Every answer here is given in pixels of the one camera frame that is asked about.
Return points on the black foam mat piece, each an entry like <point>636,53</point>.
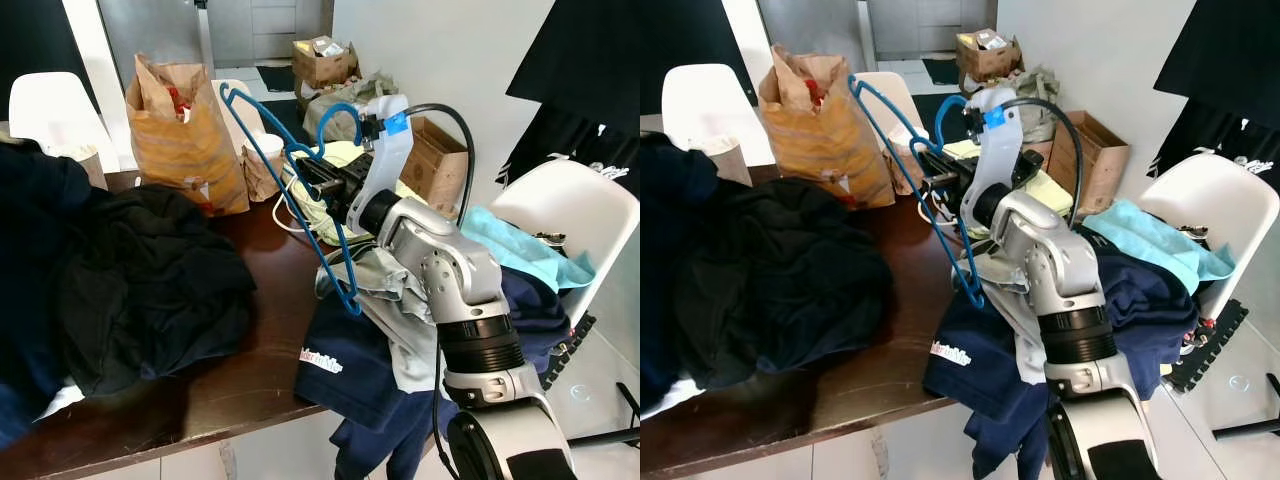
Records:
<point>1205,350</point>
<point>570,350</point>

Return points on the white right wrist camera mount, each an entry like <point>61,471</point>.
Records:
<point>385,160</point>
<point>995,160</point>

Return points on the black tripod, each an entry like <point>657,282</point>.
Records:
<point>1245,430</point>
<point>605,436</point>

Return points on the grey green bag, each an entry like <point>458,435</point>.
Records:
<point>1042,100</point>
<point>335,110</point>

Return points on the teal cloth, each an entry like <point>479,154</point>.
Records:
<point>1150,240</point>
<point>520,250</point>

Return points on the yellow green cloth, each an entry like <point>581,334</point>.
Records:
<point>310,212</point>
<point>1050,195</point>

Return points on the black crumpled garment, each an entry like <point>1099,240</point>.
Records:
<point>150,290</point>
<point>780,290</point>

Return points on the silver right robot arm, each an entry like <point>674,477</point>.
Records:
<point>450,270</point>
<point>1060,270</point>

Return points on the cardboard box with items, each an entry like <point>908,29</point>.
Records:
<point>985,62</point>
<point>320,70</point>

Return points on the black printed garment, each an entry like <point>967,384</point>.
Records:
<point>590,60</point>
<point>1230,50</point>

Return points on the paper cup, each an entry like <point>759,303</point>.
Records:
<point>85,165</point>
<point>265,160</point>
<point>905,160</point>
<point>730,160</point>

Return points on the brown paper bag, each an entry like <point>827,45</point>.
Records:
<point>180,150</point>
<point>820,150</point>

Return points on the white plastic chair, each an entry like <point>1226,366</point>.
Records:
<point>896,95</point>
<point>247,122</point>
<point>580,210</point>
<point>705,105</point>
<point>50,110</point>
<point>1220,200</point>

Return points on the brown cardboard box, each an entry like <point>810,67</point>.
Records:
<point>435,170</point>
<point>1100,160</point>

